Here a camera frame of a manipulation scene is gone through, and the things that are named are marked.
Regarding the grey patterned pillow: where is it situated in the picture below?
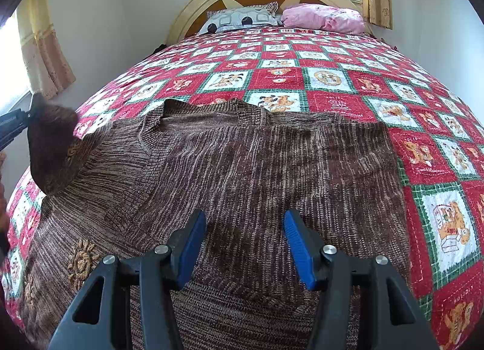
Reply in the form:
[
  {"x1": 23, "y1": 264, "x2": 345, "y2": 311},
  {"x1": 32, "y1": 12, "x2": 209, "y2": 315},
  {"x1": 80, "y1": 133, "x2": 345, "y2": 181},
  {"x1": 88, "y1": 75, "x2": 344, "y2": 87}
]
[{"x1": 197, "y1": 1, "x2": 279, "y2": 36}]

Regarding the red patchwork teddy bedspread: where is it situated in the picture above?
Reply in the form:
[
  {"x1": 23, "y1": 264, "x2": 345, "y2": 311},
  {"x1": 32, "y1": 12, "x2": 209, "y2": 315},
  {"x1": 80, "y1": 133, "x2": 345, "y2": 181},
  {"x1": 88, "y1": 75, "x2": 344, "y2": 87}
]
[{"x1": 2, "y1": 28, "x2": 483, "y2": 349}]

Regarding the black item beside bed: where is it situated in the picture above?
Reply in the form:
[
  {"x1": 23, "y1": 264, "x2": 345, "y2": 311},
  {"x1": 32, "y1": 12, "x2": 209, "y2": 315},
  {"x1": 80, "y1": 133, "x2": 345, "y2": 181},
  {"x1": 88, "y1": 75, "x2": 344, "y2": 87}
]
[{"x1": 151, "y1": 44, "x2": 167, "y2": 55}]

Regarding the side window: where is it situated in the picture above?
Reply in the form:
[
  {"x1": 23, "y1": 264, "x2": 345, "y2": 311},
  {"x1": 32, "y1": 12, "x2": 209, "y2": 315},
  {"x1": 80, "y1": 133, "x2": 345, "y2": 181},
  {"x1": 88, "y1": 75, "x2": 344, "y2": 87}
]
[{"x1": 0, "y1": 13, "x2": 31, "y2": 114}]

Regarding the pink pillow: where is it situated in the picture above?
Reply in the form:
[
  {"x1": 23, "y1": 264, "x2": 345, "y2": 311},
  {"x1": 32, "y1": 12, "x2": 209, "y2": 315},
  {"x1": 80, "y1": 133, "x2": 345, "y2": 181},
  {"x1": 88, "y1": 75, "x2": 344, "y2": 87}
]
[{"x1": 280, "y1": 4, "x2": 366, "y2": 35}]

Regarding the side window right curtain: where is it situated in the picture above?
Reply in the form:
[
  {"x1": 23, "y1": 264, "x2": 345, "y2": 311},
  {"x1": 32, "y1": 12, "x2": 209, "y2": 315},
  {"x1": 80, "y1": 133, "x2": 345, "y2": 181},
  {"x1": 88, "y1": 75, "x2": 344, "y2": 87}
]
[{"x1": 16, "y1": 0, "x2": 76, "y2": 99}]

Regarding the brown knitted sweater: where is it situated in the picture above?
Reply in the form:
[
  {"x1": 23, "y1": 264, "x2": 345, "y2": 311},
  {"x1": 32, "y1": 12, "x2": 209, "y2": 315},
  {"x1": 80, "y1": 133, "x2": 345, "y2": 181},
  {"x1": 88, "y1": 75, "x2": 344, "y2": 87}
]
[{"x1": 19, "y1": 99, "x2": 410, "y2": 349}]

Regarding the person's left hand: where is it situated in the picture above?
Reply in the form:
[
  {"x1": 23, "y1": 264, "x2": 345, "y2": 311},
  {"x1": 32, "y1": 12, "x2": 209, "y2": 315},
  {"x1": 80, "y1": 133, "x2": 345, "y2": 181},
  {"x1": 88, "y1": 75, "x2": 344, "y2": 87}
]
[{"x1": 0, "y1": 151, "x2": 11, "y2": 234}]

